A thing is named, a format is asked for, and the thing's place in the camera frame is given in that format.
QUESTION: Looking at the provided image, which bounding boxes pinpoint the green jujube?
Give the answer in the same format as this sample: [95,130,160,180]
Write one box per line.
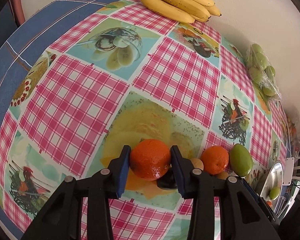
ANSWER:
[268,186,281,200]

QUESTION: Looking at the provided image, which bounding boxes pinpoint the large green jujube fruit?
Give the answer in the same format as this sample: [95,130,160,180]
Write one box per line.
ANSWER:
[229,144,254,177]

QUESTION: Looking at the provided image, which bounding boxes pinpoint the orange tangerine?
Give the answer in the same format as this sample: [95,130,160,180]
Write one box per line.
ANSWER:
[129,139,171,181]
[200,146,229,175]

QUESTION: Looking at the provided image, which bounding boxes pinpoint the brown longan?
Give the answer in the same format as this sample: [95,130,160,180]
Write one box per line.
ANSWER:
[215,171,229,180]
[190,158,204,171]

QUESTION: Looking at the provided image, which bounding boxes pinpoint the silver metal plate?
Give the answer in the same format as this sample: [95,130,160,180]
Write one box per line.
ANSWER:
[256,160,283,202]

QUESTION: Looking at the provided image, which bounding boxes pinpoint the white plastic box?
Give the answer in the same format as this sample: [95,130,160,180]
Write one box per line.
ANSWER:
[282,157,294,186]

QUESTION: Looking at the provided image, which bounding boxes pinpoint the clear box of longans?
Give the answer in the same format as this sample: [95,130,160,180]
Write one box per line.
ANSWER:
[287,110,300,161]

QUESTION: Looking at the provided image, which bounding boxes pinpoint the plastic pack green jujubes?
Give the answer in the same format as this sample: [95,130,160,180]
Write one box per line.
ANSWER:
[245,43,282,101]

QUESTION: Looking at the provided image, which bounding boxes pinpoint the pink checkered fruit tablecloth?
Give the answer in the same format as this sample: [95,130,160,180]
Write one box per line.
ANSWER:
[0,0,290,238]

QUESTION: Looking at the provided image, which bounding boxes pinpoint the blue plaid undercloth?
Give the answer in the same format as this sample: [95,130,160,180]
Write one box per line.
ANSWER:
[0,0,138,240]

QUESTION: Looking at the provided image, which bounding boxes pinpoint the pink chair back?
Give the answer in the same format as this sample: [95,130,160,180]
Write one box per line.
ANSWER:
[9,0,25,27]

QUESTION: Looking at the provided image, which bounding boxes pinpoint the yellow banana bunch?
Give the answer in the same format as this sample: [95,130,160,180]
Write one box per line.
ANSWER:
[140,0,222,24]

